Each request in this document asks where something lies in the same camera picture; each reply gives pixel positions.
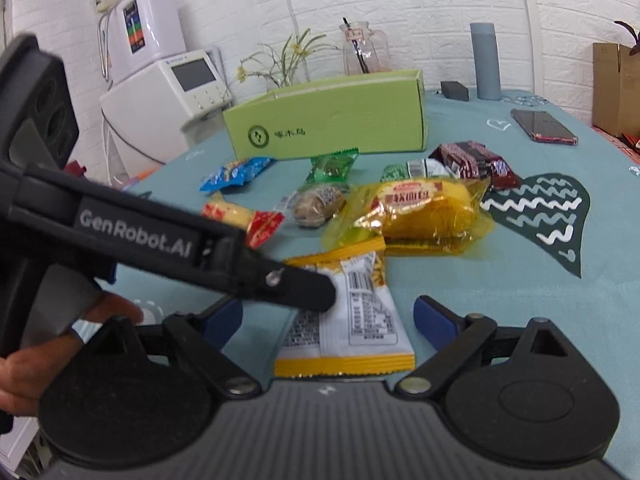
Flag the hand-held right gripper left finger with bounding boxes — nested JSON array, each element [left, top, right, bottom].
[[87, 297, 263, 401]]

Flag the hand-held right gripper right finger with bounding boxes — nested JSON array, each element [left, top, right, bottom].
[[395, 296, 576, 401]]

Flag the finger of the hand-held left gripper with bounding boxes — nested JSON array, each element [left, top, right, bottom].
[[240, 245, 337, 312]]

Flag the white yellow seed packet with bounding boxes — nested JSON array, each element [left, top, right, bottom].
[[274, 237, 416, 378]]

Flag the clear round cake packet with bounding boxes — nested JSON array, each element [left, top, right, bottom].
[[275, 182, 351, 230]]

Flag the red yellow candy packet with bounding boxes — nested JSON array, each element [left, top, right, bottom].
[[201, 192, 286, 250]]

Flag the yellow bread packet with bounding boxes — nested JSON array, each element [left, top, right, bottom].
[[322, 177, 498, 258]]

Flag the green cake packet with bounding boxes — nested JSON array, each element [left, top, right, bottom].
[[305, 147, 360, 186]]

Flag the blue snack packet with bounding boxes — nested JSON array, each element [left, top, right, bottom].
[[200, 156, 277, 195]]

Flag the green white snack packet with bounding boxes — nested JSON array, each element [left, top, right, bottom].
[[381, 158, 458, 183]]

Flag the dark brown snack packet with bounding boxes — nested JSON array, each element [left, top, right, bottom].
[[428, 141, 523, 192]]

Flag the green cardboard box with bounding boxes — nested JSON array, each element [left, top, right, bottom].
[[222, 69, 431, 161]]

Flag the person's left hand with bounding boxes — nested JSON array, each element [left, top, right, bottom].
[[0, 292, 146, 417]]

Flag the red kettle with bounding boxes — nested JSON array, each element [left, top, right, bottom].
[[64, 160, 98, 181]]

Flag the white machine with screen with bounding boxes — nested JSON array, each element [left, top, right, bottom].
[[100, 49, 233, 166]]

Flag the white water purifier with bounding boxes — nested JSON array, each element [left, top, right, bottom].
[[97, 0, 186, 83]]

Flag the smartphone in red case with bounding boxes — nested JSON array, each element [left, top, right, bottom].
[[510, 108, 579, 146]]

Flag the glass vase with flowers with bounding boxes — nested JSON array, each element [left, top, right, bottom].
[[235, 30, 341, 89]]

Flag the black stick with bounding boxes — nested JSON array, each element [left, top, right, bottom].
[[341, 16, 371, 75]]

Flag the glass pitcher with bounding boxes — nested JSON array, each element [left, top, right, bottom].
[[342, 21, 391, 75]]

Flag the grey bottle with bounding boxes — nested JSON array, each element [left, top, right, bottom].
[[470, 22, 502, 101]]

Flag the brown cardboard box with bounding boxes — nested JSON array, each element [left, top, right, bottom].
[[592, 42, 640, 138]]

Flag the dried dark flower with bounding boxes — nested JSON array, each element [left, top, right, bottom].
[[614, 20, 640, 56]]

